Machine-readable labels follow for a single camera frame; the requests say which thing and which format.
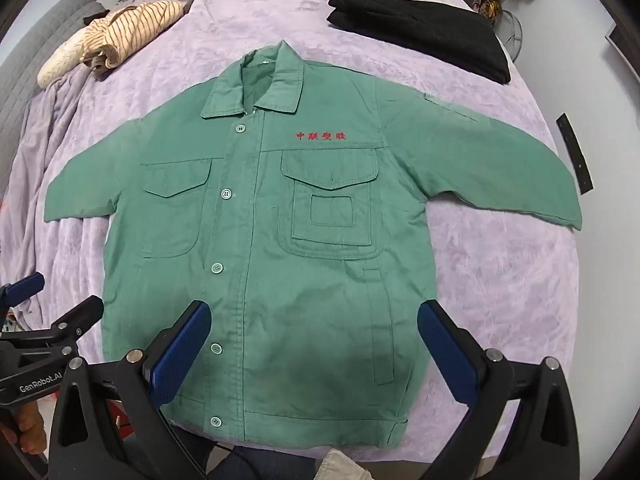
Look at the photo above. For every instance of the beige striped garment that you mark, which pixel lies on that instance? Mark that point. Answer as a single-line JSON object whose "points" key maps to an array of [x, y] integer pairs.
{"points": [[135, 22]]}

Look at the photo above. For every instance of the beige cloth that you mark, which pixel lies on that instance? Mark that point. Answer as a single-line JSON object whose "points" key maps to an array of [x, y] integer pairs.
{"points": [[342, 466]]}

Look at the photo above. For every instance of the white fan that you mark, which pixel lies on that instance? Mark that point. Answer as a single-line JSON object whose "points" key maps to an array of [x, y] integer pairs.
{"points": [[510, 35]]}

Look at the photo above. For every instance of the grey quilted headboard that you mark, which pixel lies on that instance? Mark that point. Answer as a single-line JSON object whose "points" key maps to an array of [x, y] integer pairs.
{"points": [[30, 60]]}

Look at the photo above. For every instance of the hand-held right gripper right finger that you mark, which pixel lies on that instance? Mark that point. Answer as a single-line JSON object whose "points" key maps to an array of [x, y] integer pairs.
{"points": [[447, 355]]}

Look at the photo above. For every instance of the person's left hand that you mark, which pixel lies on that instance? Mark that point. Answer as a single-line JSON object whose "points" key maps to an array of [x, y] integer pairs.
{"points": [[30, 425]]}

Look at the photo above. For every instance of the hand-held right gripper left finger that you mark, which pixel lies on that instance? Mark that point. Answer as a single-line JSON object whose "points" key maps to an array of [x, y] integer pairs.
{"points": [[182, 355]]}

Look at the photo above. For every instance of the green work jacket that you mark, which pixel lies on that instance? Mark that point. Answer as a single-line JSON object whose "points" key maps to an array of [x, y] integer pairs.
{"points": [[300, 285]]}

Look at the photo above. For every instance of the black dotted strip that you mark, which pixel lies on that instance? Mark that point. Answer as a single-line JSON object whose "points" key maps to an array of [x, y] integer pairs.
{"points": [[575, 152]]}

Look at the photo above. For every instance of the black folded garment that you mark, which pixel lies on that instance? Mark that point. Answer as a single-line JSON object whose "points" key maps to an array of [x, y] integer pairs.
{"points": [[425, 25]]}

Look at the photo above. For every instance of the lilac plush blanket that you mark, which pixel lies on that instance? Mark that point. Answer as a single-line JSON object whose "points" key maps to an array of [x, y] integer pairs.
{"points": [[350, 75]]}

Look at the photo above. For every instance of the black edged panel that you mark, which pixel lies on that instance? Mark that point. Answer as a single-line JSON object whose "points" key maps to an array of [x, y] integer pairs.
{"points": [[622, 40]]}

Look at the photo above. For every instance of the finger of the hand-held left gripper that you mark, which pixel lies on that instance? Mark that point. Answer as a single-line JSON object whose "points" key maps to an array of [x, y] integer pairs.
{"points": [[24, 288], [75, 322]]}

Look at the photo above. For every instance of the cream knitted garment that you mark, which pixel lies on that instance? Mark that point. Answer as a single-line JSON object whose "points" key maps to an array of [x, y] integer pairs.
{"points": [[60, 60]]}

